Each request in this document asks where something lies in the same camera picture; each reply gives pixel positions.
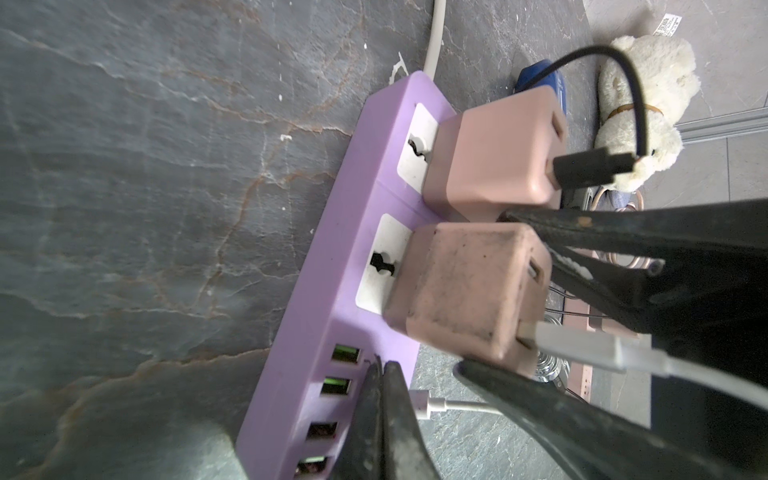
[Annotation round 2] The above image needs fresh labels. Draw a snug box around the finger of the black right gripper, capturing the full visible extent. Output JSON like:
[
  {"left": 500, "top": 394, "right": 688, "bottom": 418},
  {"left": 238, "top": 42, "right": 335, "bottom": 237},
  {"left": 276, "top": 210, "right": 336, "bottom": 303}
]
[{"left": 500, "top": 199, "right": 767, "bottom": 336}]

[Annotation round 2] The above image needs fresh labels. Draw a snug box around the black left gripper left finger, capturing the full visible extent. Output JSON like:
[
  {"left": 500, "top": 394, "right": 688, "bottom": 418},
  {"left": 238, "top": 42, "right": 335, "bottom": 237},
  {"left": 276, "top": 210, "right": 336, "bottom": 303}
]
[{"left": 332, "top": 358, "right": 440, "bottom": 480}]

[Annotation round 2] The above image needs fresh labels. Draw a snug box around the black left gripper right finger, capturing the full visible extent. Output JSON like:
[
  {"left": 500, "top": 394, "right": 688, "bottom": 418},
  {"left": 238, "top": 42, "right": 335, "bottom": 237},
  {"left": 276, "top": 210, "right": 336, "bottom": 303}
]
[{"left": 454, "top": 360, "right": 762, "bottom": 479}]

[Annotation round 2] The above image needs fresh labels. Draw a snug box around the thin white USB cable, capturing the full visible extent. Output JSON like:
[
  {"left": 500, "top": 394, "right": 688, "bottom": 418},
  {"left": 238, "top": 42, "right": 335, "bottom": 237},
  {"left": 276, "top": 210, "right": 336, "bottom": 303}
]
[{"left": 410, "top": 320, "right": 768, "bottom": 421}]

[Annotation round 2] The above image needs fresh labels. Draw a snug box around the purple power strip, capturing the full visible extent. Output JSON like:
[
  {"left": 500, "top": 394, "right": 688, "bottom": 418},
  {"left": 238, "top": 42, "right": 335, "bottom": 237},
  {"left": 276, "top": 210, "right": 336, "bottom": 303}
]
[{"left": 236, "top": 72, "right": 453, "bottom": 479}]

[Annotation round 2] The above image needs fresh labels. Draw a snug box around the pink USB charger front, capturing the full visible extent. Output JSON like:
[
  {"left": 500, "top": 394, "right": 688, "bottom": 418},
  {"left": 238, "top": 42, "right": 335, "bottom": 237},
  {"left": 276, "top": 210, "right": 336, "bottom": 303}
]
[{"left": 382, "top": 222, "right": 552, "bottom": 378}]

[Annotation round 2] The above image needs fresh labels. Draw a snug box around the pink usb charger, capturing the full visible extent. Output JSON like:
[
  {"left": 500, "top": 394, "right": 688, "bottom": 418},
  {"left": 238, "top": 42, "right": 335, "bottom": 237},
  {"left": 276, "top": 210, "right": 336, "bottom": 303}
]
[
  {"left": 382, "top": 222, "right": 552, "bottom": 378},
  {"left": 422, "top": 85, "right": 567, "bottom": 222}
]

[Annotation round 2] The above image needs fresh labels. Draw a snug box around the black silver shaver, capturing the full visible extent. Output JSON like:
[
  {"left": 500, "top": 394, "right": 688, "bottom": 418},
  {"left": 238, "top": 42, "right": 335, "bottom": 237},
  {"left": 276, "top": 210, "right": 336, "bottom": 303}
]
[{"left": 533, "top": 352, "right": 570, "bottom": 384}]

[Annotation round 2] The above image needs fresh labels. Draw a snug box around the blue shaver on table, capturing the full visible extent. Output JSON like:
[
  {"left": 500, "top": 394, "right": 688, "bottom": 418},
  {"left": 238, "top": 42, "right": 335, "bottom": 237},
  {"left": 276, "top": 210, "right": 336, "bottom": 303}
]
[{"left": 514, "top": 58, "right": 569, "bottom": 115}]

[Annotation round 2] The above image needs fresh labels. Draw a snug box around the pink power strip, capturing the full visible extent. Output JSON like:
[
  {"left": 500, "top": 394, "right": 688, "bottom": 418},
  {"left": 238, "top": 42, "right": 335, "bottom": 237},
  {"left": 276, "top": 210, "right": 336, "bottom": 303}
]
[{"left": 562, "top": 287, "right": 641, "bottom": 402}]

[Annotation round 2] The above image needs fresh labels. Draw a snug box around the white teddy bear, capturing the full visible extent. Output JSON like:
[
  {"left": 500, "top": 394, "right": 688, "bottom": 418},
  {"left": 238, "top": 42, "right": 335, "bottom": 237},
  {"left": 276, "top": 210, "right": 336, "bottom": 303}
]
[{"left": 594, "top": 35, "right": 700, "bottom": 193}]

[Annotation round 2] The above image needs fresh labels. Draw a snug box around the pink USB charger rear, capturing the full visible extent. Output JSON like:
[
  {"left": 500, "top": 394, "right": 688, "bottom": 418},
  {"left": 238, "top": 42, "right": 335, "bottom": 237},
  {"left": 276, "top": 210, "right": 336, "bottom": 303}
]
[{"left": 422, "top": 85, "right": 567, "bottom": 222}]

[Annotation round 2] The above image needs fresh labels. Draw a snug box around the pink power cord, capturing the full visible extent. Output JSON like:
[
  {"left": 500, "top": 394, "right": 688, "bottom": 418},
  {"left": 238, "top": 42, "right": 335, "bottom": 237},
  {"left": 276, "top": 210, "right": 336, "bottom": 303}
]
[{"left": 590, "top": 187, "right": 646, "bottom": 268}]

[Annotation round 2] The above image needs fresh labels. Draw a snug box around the thin black cable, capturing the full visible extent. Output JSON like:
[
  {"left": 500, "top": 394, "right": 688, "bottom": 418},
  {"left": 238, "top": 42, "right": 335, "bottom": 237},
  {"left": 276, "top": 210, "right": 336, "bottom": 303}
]
[{"left": 536, "top": 44, "right": 650, "bottom": 192}]

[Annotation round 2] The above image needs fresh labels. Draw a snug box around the thick white power cord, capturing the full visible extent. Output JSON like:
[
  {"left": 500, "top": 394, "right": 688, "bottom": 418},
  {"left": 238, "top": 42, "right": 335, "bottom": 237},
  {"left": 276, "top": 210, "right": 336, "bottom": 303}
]
[{"left": 422, "top": 0, "right": 448, "bottom": 80}]

